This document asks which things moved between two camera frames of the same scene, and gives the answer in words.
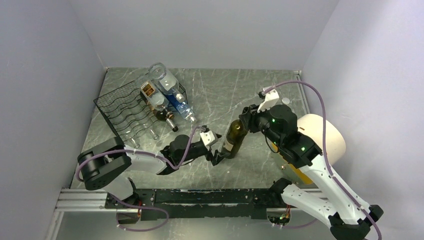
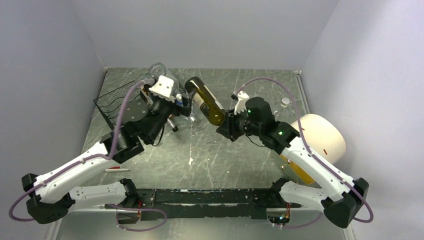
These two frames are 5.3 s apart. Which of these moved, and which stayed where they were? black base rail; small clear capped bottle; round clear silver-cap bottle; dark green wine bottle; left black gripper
Moved: left black gripper; dark green wine bottle
Stayed: black base rail; round clear silver-cap bottle; small clear capped bottle
